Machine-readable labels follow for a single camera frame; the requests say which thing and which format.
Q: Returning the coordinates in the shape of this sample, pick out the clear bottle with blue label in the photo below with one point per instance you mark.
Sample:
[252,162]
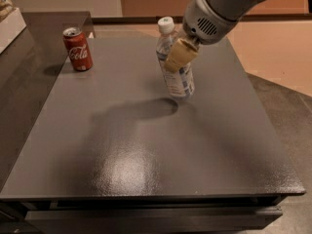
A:
[180,85]

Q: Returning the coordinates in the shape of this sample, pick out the snack bag on box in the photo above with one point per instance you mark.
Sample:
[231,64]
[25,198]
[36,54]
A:
[6,7]

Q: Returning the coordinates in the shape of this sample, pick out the white box at left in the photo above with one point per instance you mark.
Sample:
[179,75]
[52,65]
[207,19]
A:
[10,28]

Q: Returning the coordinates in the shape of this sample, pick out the red cola can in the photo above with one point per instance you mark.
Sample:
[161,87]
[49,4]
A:
[77,47]

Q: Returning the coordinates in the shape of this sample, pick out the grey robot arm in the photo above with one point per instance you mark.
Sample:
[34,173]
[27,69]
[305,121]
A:
[230,9]

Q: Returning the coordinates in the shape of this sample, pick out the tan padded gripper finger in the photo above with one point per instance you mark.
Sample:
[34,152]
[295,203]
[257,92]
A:
[182,51]

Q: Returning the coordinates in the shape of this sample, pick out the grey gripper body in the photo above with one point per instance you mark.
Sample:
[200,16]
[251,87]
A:
[204,23]

